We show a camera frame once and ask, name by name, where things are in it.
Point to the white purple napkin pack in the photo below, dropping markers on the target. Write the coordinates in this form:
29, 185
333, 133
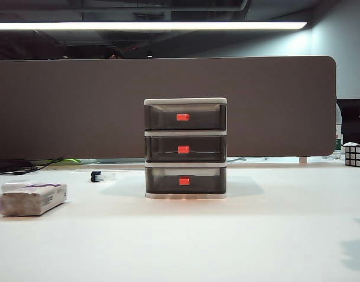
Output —
27, 202

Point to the brown desk divider panel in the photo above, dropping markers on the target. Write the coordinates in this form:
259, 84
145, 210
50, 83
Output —
80, 111

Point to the green flat object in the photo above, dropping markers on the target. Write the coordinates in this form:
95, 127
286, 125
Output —
71, 161

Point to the long ceiling light strip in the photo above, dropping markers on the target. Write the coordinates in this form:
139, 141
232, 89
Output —
138, 26

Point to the white divider foot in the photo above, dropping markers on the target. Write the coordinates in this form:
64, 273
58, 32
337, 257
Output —
302, 160

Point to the clear water bottle green label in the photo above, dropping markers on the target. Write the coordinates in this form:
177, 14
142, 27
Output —
339, 142

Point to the black office chair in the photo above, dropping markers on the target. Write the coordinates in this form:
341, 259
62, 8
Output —
355, 120

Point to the Rubik's cube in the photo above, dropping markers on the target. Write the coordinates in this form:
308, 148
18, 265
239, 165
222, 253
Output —
356, 155

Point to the white plastic drawer frame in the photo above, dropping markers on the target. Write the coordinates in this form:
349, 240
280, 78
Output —
186, 100

